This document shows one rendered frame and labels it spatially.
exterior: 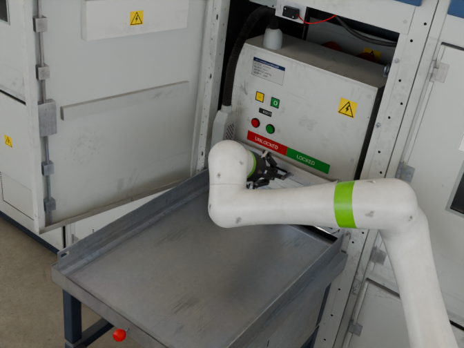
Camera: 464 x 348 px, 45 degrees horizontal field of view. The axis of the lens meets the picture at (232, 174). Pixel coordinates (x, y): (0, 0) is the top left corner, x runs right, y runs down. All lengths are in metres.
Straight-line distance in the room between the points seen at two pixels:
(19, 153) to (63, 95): 1.29
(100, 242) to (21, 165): 1.29
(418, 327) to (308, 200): 0.39
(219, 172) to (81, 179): 0.53
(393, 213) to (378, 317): 0.67
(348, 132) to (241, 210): 0.48
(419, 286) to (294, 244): 0.55
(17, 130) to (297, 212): 1.79
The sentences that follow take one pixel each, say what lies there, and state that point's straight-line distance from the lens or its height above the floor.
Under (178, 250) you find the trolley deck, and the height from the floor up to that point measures 0.85.
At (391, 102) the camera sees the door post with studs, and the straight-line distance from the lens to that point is 1.63.
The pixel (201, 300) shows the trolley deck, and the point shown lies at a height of 0.85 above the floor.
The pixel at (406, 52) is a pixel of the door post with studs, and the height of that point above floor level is 1.53.
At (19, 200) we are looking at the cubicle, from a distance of 3.12.
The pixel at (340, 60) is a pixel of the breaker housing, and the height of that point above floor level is 1.39.
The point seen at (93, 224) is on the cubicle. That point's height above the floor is 0.36.
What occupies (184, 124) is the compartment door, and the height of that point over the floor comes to 1.07.
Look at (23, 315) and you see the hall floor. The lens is 2.79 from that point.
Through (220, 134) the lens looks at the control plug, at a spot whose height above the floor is 1.11.
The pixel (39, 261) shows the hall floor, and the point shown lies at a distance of 3.06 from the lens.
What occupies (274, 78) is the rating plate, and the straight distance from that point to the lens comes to 1.83.
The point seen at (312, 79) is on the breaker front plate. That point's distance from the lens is 1.76.
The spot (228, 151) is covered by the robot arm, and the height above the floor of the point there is 1.25.
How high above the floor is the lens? 1.95
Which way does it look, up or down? 30 degrees down
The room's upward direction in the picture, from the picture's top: 8 degrees clockwise
